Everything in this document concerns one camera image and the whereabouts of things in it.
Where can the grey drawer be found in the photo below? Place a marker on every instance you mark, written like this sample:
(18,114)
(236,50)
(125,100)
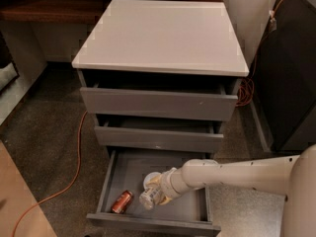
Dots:
(187,215)
(159,134)
(158,104)

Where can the dark cabinet on right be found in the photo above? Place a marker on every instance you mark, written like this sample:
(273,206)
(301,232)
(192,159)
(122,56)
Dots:
(285,77)

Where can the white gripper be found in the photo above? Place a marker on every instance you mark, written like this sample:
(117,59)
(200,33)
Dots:
(167,183)

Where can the dark wooden counter shelf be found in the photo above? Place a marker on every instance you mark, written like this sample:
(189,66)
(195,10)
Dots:
(58,11)

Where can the grey bottom drawer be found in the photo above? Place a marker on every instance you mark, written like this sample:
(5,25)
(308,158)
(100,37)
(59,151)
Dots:
(187,215)

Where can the dark framed object at left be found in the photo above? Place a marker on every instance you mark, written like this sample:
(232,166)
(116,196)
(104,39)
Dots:
(8,70)

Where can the white round bowl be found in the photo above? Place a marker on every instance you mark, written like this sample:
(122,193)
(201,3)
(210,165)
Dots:
(149,177)

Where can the grey drawer cabinet white top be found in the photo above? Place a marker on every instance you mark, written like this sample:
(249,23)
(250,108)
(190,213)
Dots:
(169,46)

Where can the orange soda can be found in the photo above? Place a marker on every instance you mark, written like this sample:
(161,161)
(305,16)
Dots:
(122,202)

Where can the grey top drawer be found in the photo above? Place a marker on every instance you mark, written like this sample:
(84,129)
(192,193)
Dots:
(158,104)

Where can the grey middle drawer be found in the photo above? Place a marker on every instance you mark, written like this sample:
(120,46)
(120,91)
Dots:
(159,134)

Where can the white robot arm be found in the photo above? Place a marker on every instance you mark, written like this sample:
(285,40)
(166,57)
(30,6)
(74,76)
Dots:
(293,177)

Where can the clear plastic bottle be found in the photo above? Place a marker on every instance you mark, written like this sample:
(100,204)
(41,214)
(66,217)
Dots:
(151,197)

